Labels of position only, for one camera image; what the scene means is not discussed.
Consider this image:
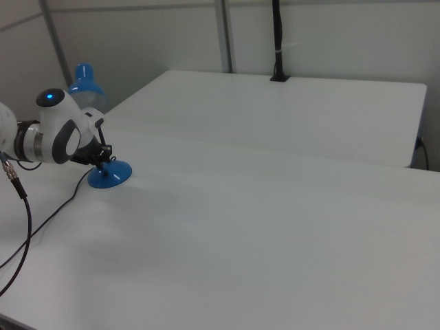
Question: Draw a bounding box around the black lamp power cord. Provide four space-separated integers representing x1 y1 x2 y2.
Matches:
0 164 100 270

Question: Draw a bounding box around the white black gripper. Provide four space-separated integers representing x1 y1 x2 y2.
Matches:
70 106 114 170

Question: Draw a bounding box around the black cable with metal connector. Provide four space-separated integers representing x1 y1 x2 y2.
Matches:
0 151 44 297

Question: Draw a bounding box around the blue desk lamp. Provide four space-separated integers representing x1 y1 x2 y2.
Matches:
67 63 133 190

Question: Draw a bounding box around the black camera pole with clamp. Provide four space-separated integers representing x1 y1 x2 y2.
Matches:
269 0 292 83

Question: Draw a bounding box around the black cable beside table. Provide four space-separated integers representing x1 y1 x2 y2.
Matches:
417 136 430 170

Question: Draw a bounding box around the grey aluminium frame post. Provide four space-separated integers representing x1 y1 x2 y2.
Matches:
213 0 235 74
38 0 74 89

